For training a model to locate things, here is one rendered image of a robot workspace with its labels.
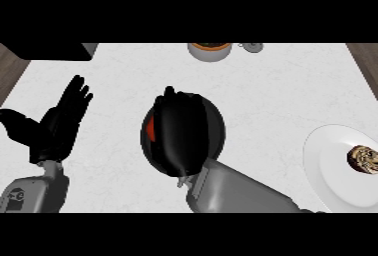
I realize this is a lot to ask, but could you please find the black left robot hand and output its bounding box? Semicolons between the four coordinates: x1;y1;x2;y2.
0;74;95;165

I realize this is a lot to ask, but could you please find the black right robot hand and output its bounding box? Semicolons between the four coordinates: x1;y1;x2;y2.
152;85;208;178

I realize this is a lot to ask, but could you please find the red bell pepper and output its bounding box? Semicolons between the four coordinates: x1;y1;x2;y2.
145;114;158;143

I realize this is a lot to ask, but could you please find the black round pan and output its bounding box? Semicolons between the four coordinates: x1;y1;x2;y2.
139;93;229;178

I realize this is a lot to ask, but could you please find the white round plate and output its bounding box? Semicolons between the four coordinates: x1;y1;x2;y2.
301;124;378;214

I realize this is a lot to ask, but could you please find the black box appliance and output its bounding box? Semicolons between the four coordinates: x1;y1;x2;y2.
0;42;100;62

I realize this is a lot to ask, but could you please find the white pot with orange contents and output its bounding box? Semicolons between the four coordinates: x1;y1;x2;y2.
186;42;233;63

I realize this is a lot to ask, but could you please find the brown swirled cupcake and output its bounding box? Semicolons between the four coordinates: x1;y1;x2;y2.
346;144;378;176

